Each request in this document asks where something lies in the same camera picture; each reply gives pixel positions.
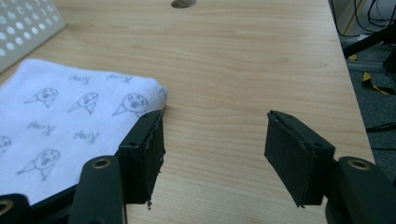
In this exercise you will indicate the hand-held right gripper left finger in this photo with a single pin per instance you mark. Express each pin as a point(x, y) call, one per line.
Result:
point(143, 165)

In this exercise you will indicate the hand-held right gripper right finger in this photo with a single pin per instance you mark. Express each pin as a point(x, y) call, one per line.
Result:
point(295, 161)

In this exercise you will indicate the white printed towel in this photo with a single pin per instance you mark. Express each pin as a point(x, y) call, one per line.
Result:
point(62, 124)

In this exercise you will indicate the yellow black floor tape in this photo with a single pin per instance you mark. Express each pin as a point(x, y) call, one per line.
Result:
point(372, 84)

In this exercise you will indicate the white perforated basket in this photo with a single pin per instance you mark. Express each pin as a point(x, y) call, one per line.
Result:
point(21, 28)

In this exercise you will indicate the aluminium profile rail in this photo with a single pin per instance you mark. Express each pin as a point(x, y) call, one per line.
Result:
point(364, 66)

